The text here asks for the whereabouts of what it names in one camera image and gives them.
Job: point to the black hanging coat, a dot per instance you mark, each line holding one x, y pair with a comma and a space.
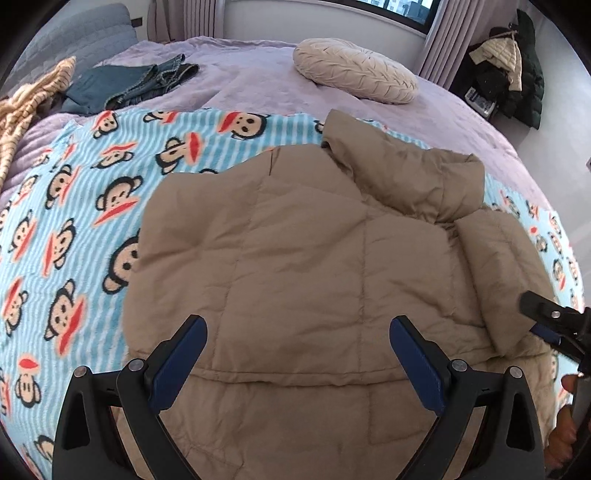
531, 74

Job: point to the blue denim jeans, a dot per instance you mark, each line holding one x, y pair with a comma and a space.
157, 81

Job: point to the grey-blue quilted headboard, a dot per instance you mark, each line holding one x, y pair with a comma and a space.
64, 41

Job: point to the monkey printed blue blanket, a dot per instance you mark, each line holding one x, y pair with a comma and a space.
69, 221

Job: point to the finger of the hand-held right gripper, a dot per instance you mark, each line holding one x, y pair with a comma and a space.
547, 334

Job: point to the round cream pleated pillow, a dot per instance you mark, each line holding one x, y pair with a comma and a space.
353, 69

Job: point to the black hanging garment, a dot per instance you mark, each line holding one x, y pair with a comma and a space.
480, 76

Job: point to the window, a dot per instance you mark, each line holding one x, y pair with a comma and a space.
392, 9

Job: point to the cream hanging jacket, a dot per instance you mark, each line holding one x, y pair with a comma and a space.
496, 57

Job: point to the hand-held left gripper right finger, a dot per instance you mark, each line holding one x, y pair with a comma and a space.
418, 360

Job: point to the lilac curtain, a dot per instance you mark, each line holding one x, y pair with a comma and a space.
194, 18
441, 41

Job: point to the grey floor appliance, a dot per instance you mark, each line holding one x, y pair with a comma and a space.
480, 100

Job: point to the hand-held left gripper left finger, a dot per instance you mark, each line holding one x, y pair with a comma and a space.
178, 357

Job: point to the person's right hand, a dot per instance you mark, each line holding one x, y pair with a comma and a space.
562, 434

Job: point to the dark teal folded garment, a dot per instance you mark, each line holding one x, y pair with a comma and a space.
99, 85

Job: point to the tan puffer jacket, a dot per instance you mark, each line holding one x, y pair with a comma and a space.
300, 277

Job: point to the beige striped cloth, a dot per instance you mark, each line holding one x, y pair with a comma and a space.
27, 106

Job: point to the purple bedspread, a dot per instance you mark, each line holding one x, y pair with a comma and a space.
258, 78

